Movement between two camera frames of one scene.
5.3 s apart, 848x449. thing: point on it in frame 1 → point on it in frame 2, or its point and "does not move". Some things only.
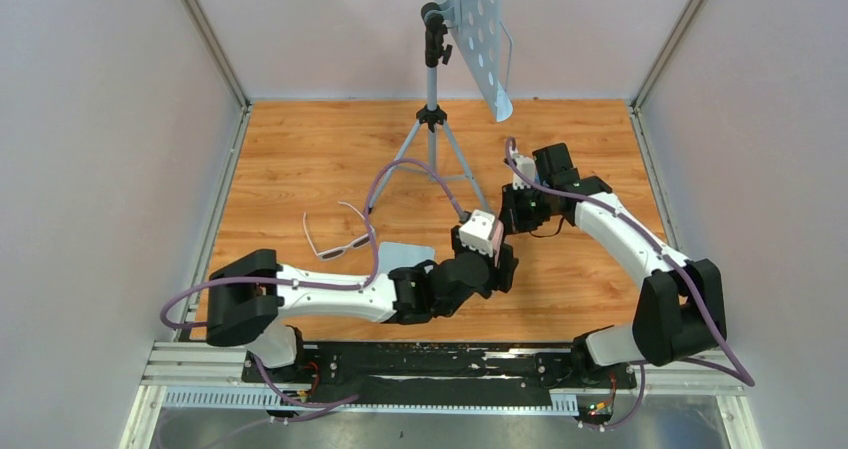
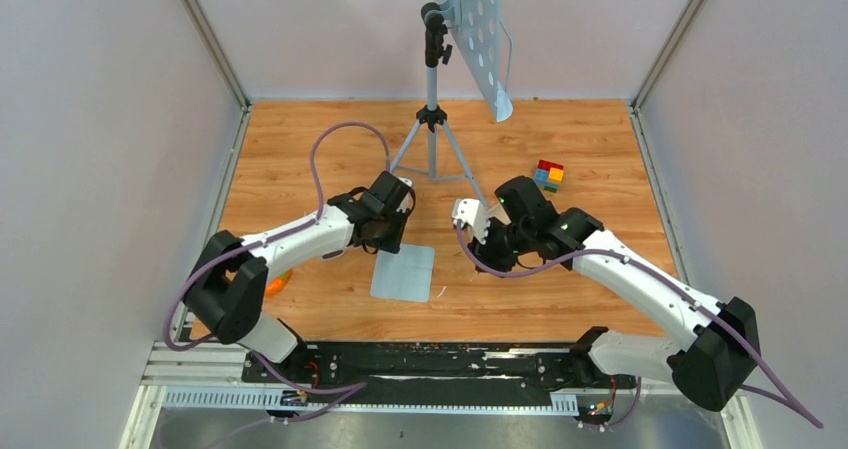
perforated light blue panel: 474,15 does not move
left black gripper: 498,277 → 392,243
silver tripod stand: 431,118 does not move
